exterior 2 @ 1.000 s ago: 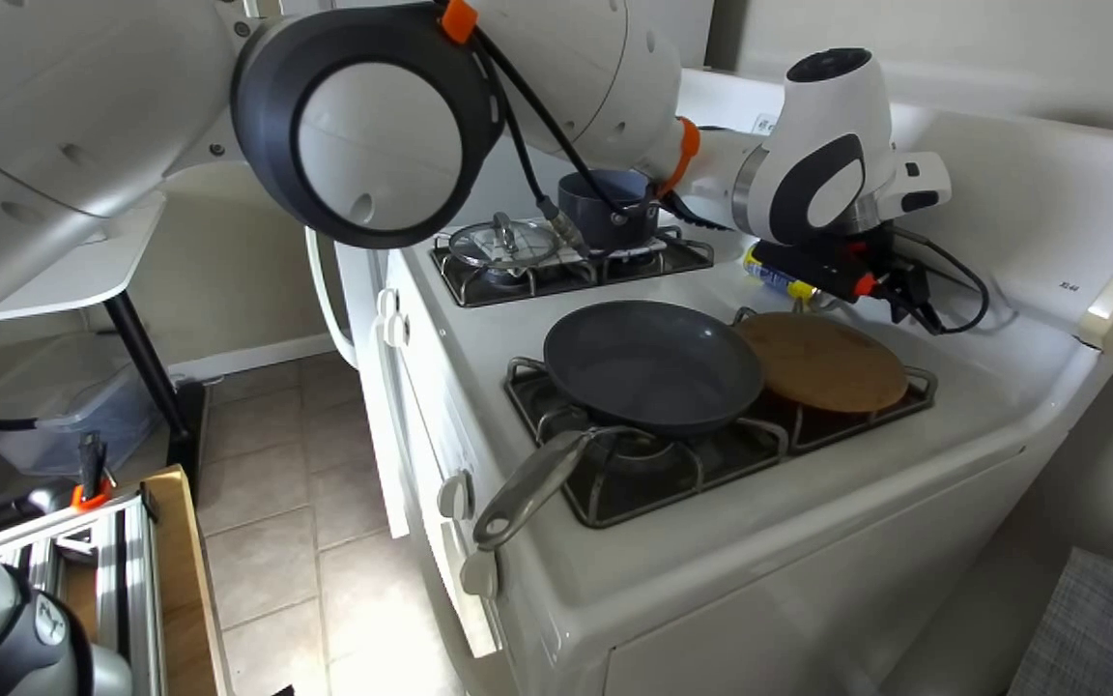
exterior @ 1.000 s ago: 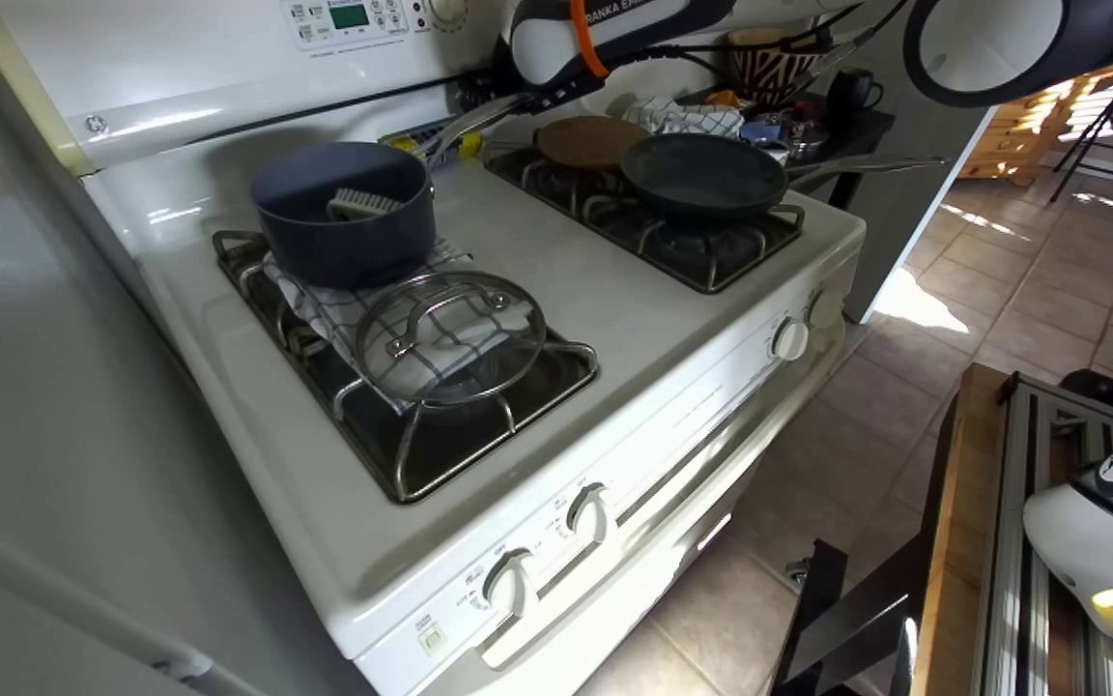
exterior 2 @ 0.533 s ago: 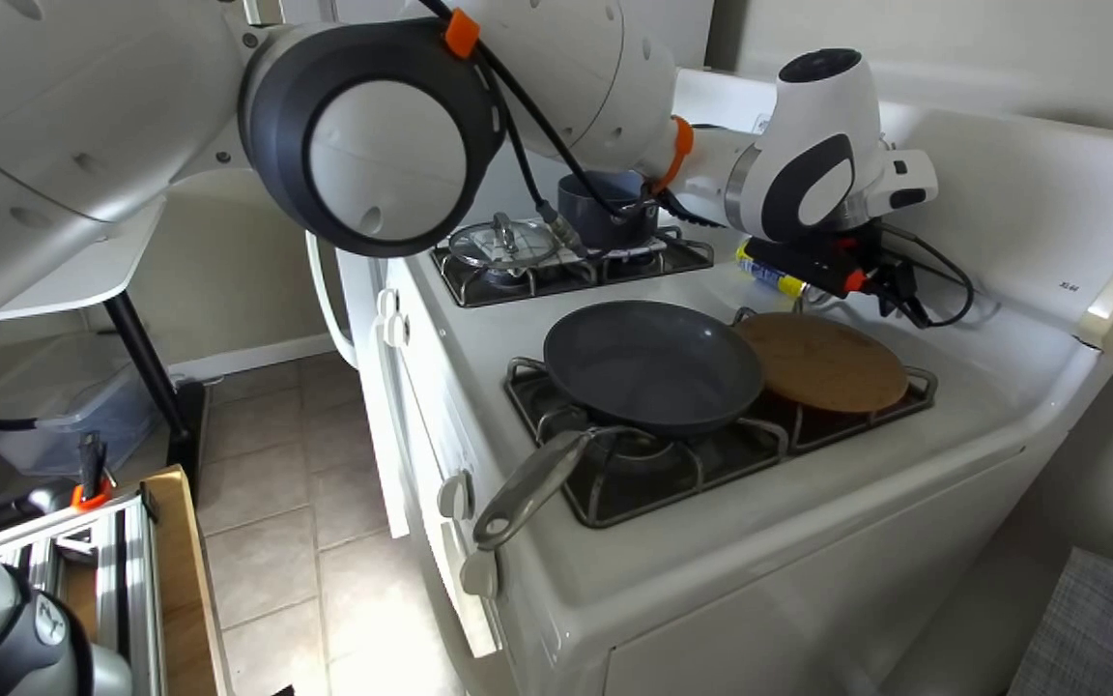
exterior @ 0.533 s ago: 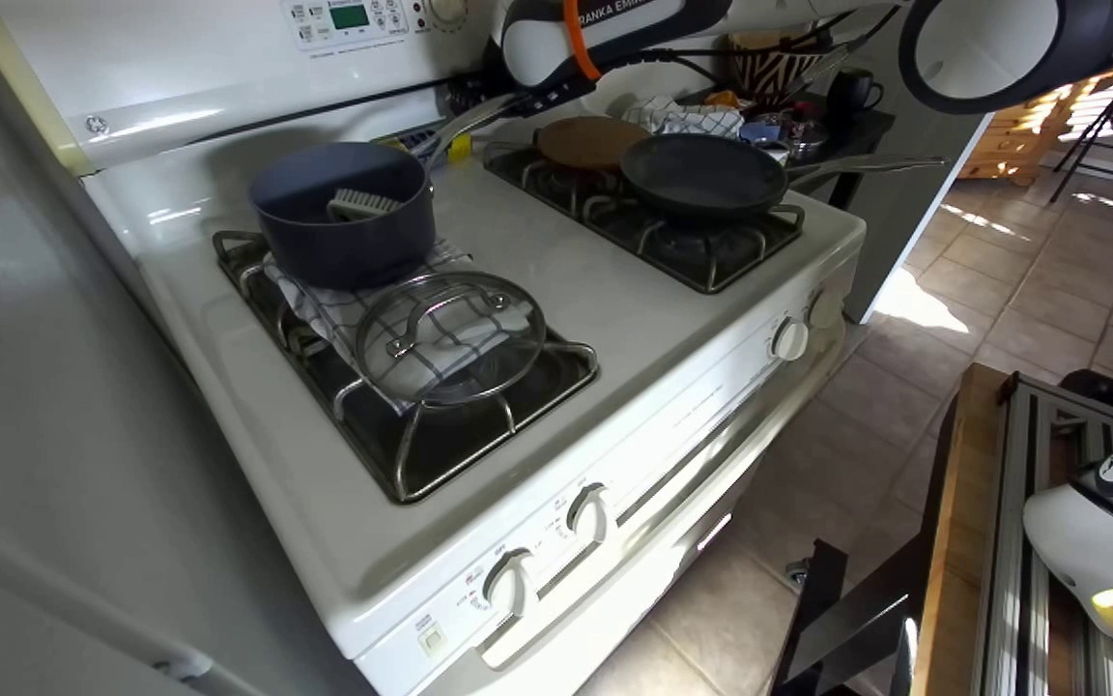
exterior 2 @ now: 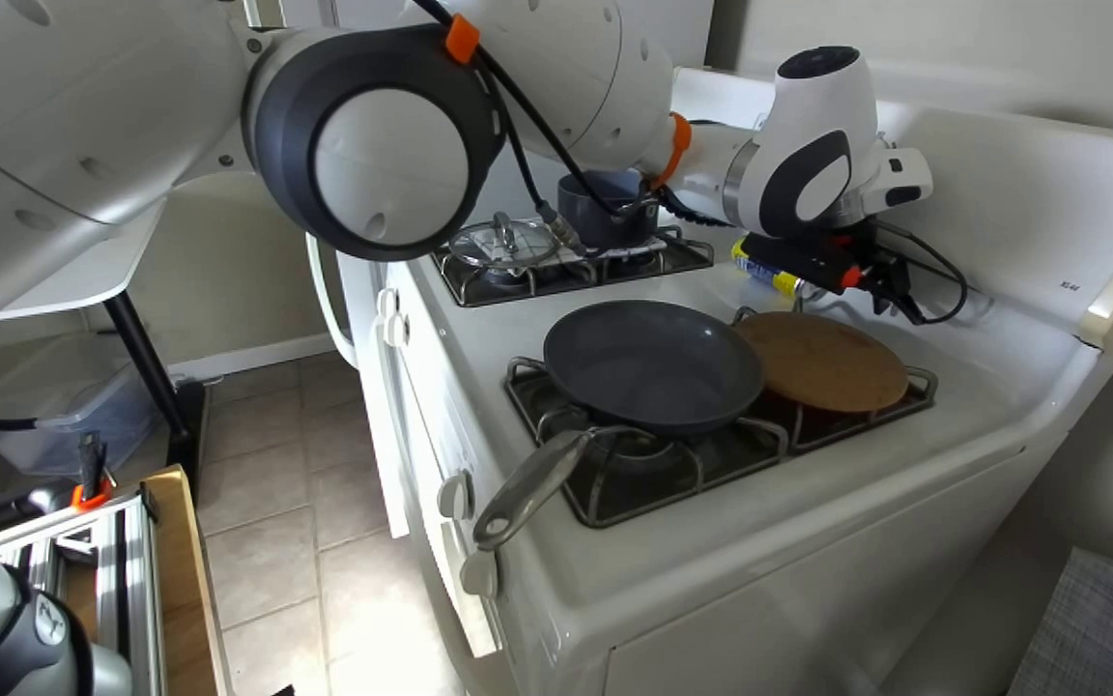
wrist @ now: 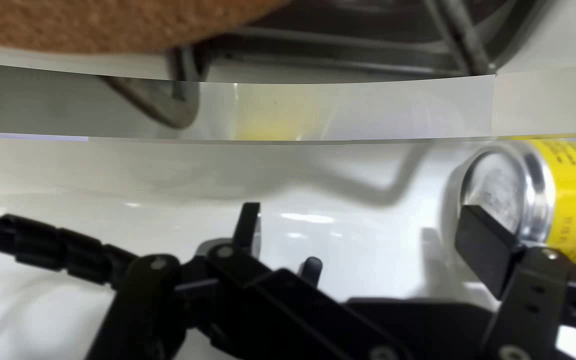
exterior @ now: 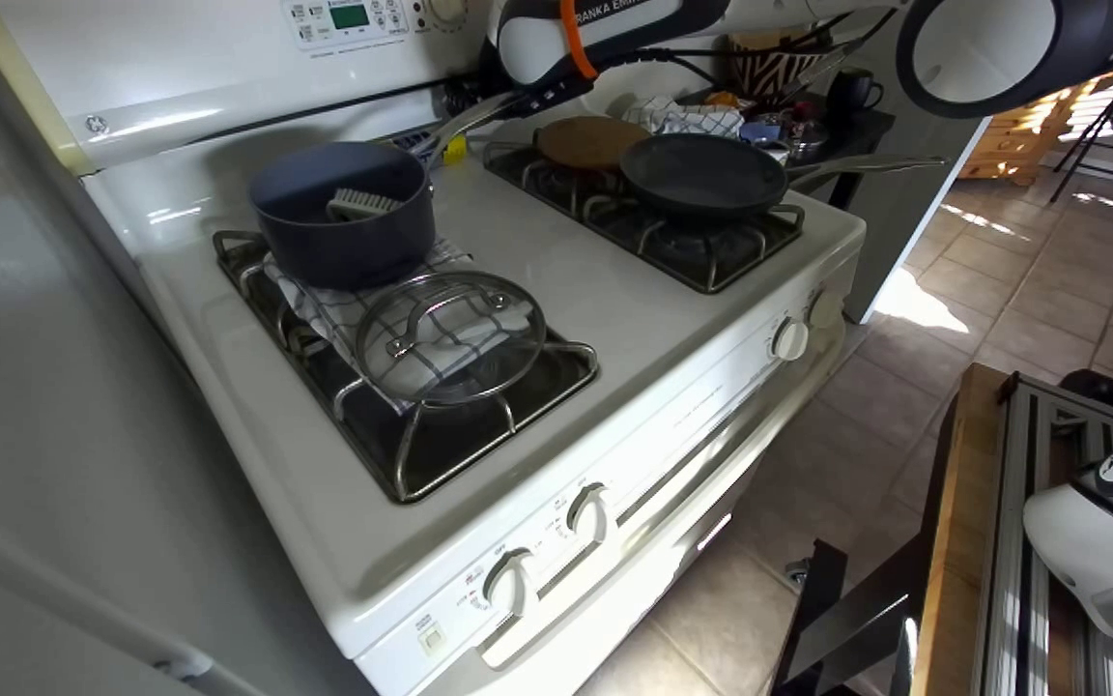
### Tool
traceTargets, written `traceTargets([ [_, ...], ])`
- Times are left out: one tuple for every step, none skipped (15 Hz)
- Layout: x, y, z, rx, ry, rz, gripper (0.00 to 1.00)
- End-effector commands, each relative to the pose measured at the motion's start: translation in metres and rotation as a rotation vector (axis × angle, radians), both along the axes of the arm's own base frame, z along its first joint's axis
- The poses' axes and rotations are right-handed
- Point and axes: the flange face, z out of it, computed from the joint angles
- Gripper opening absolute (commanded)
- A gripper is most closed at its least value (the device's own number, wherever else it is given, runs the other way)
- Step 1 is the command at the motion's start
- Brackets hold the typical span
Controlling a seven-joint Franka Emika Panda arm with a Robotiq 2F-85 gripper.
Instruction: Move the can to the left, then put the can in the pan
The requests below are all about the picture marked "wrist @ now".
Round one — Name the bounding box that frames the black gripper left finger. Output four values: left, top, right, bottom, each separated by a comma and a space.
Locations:
87, 202, 405, 360

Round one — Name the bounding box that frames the white gas stove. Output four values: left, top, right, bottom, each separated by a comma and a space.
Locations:
0, 0, 576, 360

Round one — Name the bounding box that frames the black cast iron burner grate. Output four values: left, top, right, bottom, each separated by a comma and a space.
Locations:
101, 0, 547, 129

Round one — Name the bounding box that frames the yellow and blue can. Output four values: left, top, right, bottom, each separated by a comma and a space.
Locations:
442, 136, 576, 269

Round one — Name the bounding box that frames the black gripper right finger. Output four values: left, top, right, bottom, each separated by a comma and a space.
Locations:
454, 204, 576, 360

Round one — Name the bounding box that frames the round brown cork trivet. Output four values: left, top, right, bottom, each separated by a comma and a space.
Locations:
0, 0, 295, 56

